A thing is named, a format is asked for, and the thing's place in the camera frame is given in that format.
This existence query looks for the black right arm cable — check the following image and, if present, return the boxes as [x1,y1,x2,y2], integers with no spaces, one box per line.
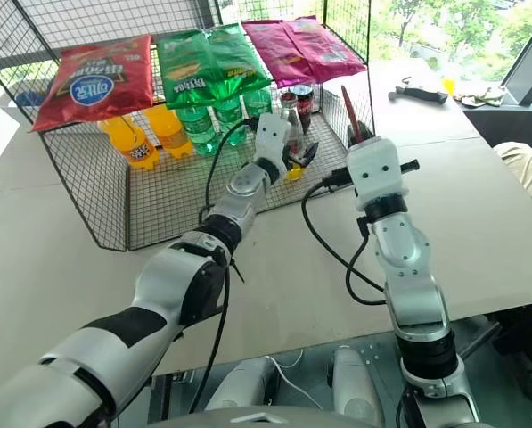
[301,168,389,307]

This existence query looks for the silver right robot thigh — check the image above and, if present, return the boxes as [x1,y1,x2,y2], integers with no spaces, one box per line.
[331,346,385,427]

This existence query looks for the pale work gloves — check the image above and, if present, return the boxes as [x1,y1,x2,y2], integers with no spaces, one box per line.
[453,86,508,110]

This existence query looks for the green chips bag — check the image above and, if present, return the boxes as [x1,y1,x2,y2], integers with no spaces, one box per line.
[206,22,271,97]
[156,30,225,111]

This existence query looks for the silver robot thigh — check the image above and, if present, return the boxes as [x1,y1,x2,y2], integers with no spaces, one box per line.
[331,346,385,427]
[205,356,281,414]

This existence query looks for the grey monitor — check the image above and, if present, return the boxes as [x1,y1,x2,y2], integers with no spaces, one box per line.
[499,30,532,108]

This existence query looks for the dark cola bottle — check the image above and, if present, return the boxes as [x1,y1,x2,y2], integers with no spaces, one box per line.
[288,83,316,135]

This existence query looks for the white bin blue contents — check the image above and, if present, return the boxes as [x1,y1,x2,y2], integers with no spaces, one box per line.
[0,78,53,122]

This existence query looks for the thin white cable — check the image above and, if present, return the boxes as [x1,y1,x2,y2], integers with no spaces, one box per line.
[265,350,324,411]

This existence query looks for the person leg beige trousers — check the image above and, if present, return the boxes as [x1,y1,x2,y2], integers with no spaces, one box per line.
[492,141,532,216]

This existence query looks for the black handled hammer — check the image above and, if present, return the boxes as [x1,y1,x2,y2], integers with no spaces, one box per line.
[388,78,449,106]

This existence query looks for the clear glass bottle red label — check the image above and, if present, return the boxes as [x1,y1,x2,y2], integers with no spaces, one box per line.
[279,91,307,157]

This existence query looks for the orange soda bottle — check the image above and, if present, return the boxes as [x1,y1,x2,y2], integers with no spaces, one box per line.
[143,104,191,161]
[99,113,160,171]

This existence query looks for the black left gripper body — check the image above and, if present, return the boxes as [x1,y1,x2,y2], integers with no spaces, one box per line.
[281,141,299,173]

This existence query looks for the silver left robot thigh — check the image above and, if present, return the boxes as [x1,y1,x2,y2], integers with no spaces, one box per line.
[205,356,281,414]

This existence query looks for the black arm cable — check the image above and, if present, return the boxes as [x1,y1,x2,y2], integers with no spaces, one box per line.
[187,118,262,414]
[301,168,389,307]

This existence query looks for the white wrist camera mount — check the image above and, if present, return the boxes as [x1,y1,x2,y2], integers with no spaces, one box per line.
[252,112,292,169]
[345,136,412,211]

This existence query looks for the red chips bag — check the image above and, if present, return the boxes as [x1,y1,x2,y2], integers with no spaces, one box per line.
[32,34,154,133]

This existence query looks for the grey robot torso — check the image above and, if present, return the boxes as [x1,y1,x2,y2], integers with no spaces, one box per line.
[158,406,338,428]

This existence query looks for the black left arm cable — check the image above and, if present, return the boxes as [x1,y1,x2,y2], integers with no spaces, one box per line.
[187,118,262,414]

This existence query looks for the magenta chips bag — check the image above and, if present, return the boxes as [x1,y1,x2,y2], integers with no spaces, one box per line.
[282,15,367,84]
[241,20,318,89]

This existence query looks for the green soda bottle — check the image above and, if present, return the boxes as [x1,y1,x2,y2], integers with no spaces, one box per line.
[245,86,274,121]
[213,95,250,148]
[176,105,218,157]

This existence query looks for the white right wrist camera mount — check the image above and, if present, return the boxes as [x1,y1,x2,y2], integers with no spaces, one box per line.
[345,136,412,211]

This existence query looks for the black wire mesh rack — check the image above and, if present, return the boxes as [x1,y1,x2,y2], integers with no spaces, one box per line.
[0,0,376,252]

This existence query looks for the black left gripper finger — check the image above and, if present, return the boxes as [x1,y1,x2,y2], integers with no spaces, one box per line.
[294,141,321,169]

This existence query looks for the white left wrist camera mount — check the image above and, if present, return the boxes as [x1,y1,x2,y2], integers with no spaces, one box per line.
[252,112,292,169]

